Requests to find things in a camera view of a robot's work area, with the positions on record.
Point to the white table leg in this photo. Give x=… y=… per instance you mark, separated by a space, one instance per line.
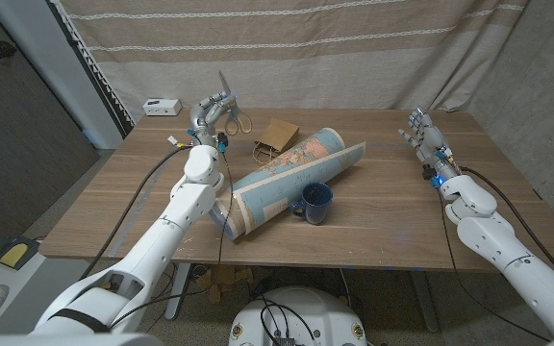
x=423 y=303
x=176 y=298

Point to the beige striped curtain backdrop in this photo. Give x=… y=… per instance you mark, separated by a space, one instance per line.
x=306 y=72

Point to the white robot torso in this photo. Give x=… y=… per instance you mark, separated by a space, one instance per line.
x=301 y=312

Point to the dark blue mug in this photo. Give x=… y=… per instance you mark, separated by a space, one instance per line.
x=316 y=204

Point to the brown paper bag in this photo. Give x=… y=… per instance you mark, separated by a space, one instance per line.
x=278 y=134

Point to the cardboard scraps pile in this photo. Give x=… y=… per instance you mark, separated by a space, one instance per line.
x=224 y=281

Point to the black triangle-patterned trim strip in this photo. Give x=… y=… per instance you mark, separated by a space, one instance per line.
x=94 y=72

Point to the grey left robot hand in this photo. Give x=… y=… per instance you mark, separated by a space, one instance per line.
x=205 y=115

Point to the rolled world map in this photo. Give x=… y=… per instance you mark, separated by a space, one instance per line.
x=296 y=168

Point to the grey orange scissors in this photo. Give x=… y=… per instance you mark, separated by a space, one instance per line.
x=234 y=113

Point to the dark textured door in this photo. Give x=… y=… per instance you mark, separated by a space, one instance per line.
x=12 y=144

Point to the white door frame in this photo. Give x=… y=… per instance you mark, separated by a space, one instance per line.
x=51 y=62

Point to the white power strip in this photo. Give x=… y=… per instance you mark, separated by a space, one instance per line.
x=161 y=106

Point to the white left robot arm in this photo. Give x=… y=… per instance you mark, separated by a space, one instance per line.
x=161 y=235

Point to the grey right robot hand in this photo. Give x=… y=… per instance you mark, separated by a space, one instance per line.
x=428 y=139

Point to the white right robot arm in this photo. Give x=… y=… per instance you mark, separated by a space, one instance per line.
x=512 y=254

